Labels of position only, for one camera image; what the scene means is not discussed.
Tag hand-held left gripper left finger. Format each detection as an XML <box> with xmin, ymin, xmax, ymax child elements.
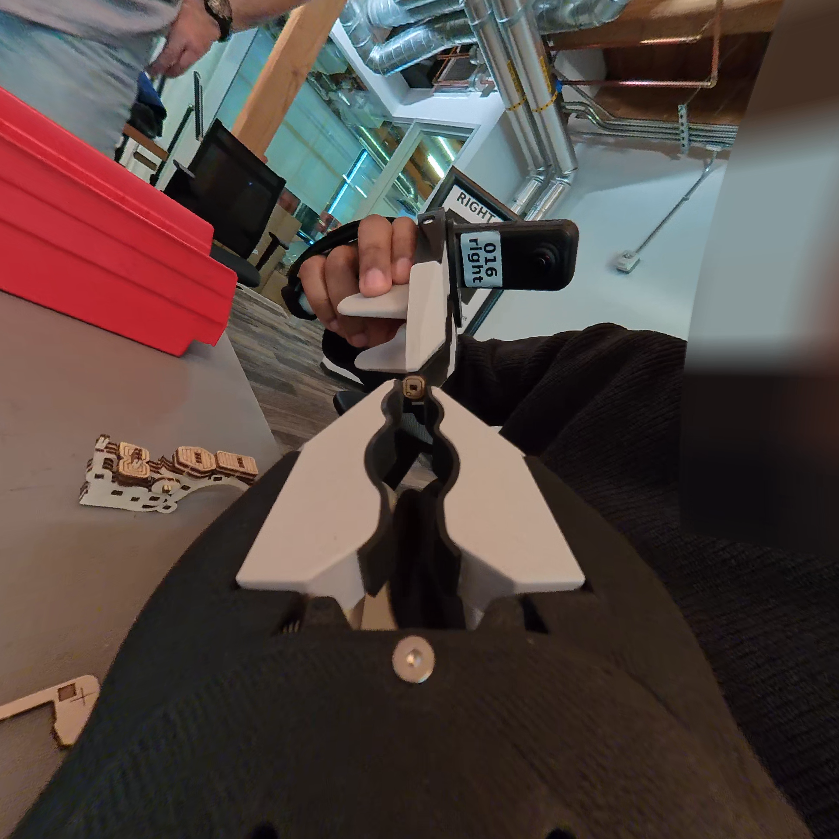
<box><xmin>235</xmin><ymin>380</ymin><xmax>404</xmax><ymax>631</ymax></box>

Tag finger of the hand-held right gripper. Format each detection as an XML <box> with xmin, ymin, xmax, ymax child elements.
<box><xmin>406</xmin><ymin>261</ymin><xmax>461</xmax><ymax>385</ymax></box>

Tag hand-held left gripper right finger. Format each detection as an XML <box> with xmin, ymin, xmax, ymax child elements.
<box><xmin>425</xmin><ymin>385</ymin><xmax>586</xmax><ymax>631</ymax></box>

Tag wooden puzzle model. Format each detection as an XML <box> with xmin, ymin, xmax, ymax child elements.
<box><xmin>79</xmin><ymin>434</ymin><xmax>260</xmax><ymax>515</ymax></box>

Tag person's right forearm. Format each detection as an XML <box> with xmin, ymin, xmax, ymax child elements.
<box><xmin>442</xmin><ymin>326</ymin><xmax>689</xmax><ymax>525</ymax></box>

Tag grey desk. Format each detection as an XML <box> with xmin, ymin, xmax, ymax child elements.
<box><xmin>0</xmin><ymin>288</ymin><xmax>289</xmax><ymax>833</ymax></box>

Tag person's right hand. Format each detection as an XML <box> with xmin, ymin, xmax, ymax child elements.
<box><xmin>298</xmin><ymin>216</ymin><xmax>422</xmax><ymax>350</ymax></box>

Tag silver insulated pipe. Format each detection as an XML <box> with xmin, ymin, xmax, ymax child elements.
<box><xmin>465</xmin><ymin>0</ymin><xmax>551</xmax><ymax>212</ymax></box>
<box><xmin>498</xmin><ymin>0</ymin><xmax>581</xmax><ymax>220</ymax></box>

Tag metal ceiling conduits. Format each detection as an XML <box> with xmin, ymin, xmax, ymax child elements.
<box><xmin>564</xmin><ymin>98</ymin><xmax>742</xmax><ymax>153</ymax></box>

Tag black office chair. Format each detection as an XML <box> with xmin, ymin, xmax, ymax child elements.
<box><xmin>163</xmin><ymin>119</ymin><xmax>289</xmax><ymax>289</ymax></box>

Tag person's black sweater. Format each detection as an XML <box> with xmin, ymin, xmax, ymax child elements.
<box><xmin>524</xmin><ymin>452</ymin><xmax>839</xmax><ymax>839</ymax></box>

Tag copper pipe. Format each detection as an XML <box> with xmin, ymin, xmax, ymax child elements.
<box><xmin>551</xmin><ymin>0</ymin><xmax>725</xmax><ymax>93</ymax></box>

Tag wooden puzzle sheet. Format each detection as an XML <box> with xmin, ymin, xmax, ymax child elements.
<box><xmin>0</xmin><ymin>675</ymin><xmax>101</xmax><ymax>748</ymax></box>

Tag red plastic bin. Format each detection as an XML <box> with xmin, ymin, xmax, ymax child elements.
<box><xmin>0</xmin><ymin>85</ymin><xmax>238</xmax><ymax>358</ymax></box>

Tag metal wall conduit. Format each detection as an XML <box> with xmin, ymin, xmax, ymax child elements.
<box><xmin>632</xmin><ymin>147</ymin><xmax>718</xmax><ymax>260</ymax></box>

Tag silver flexible duct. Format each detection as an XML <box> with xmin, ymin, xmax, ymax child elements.
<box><xmin>341</xmin><ymin>0</ymin><xmax>479</xmax><ymax>78</ymax></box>

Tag wooden post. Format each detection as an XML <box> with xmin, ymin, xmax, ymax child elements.
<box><xmin>232</xmin><ymin>0</ymin><xmax>348</xmax><ymax>163</ymax></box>

